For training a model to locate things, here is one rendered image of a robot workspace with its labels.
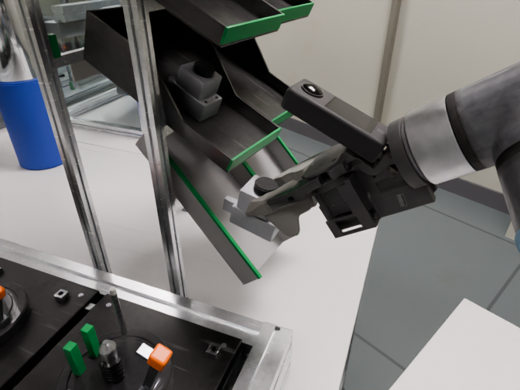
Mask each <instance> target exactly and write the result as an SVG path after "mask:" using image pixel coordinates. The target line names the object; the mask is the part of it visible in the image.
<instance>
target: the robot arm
mask: <svg viewBox="0 0 520 390"><path fill-rule="evenodd" d="M281 105H282V108H283V109H285V110H286V111H288V112H289V113H291V114H293V115H295V116H296V117H297V118H299V119H301V120H303V121H304V122H305V123H307V124H309V125H311V126H313V127H314V128H316V129H317V130H319V131H320V132H322V133H323V134H325V135H327V136H329V137H330V138H332V139H333V140H335V141H337V142H339V143H340V144H337V145H335V146H333V147H331V148H329V149H327V150H324V151H322V152H319V153H317V154H316V155H314V156H311V157H309V158H308V159H306V160H304V161H302V162H300V163H298V164H296V165H295V166H294V167H292V168H290V169H288V170H286V171H285V172H283V173H281V174H279V175H278V176H276V177H275V178H273V180H274V181H276V182H277V184H278V185H280V186H281V187H280V188H278V189H276V190H273V191H272V192H269V193H266V194H265V195H263V196H261V197H259V198H256V199H254V200H252V201H251V203H250V204H249V205H248V208H247V210H246V211H245V214H246V215H247V217H254V216H258V215H262V216H265V217H266V218H267V219H268V220H269V221H270V222H272V223H273V224H274V225H275V226H276V227H277V228H278V229H279V230H280V231H281V232H282V233H283V234H284V235H286V236H289V237H293V236H296V235H298V233H299V232H300V226H299V216H300V215H301V214H304V213H306V212H307V211H309V210H310V209H311V208H312V207H315V206H316V205H317V202H318V204H319V205H320V206H319V209H320V210H321V212H322V213H323V215H324V217H325V218H326V219H327V221H326V224H327V226H328V228H329V229H330V231H331V232H332V234H333V235H334V237H335V238H340V237H343V236H346V235H349V234H354V233H357V232H360V231H365V230H368V229H371V228H376V227H377V226H378V222H379V220H380V219H381V218H382V217H386V216H389V215H392V214H397V213H399V212H403V211H405V210H410V209H412V208H416V207H420V206H423V205H426V204H431V203H433V202H435V200H436V196H435V195H434V193H435V191H436V190H437V188H438V185H439V183H443V182H446V181H448V180H453V179H456V178H458V177H461V176H466V175H468V174H471V173H475V172H477V171H480V170H483V169H487V168H490V167H492V166H495V167H496V170H497V174H498V179H499V181H500V184H501V188H502V191H503V194H504V197H505V202H506V204H507V207H508V212H509V214H510V218H511V222H512V225H513V228H514V230H515V244H516V247H517V249H518V251H519V252H520V61H519V62H517V63H514V64H512V65H511V66H509V67H506V68H504V69H502V70H499V71H498V72H495V73H493V74H491V75H489V76H487V77H484V78H482V79H480V80H478V81H475V82H473V83H472V84H469V85H467V86H465V87H462V88H461V89H459V90H456V91H454V92H452V93H450V94H448V95H445V96H443V97H440V98H438V99H436V100H435V101H431V102H430V103H428V104H425V105H423V106H421V107H419V108H417V109H415V110H412V111H410V112H408V113H407V114H406V115H405V117H402V118H399V119H397V120H395V121H393V122H391V123H389V124H388V127H387V126H386V125H383V124H382V123H381V122H379V121H377V120H375V119H373V118H372V117H370V116H369V115H366V114H365V113H364V112H362V111H360V110H358V109H356V108H355V107H353V106H352V105H350V104H348V103H347V102H345V101H343V100H341V99H340V98H338V97H336V96H335V95H333V94H331V93H330V92H328V91H326V90H324V89H323V88H322V87H319V86H318V85H316V84H314V83H313V82H311V81H309V80H307V79H302V80H301V81H299V82H297V83H296V84H294V85H293V86H291V87H289V88H288V89H287V90H286V93H285V95H284V97H283V99H282V103H281ZM384 147H387V148H386V149H384ZM380 153H381V155H380ZM358 225H362V227H359V228H355V229H353V230H349V231H345V232H343V231H342V230H343V229H347V228H352V227H354V226H358Z"/></svg>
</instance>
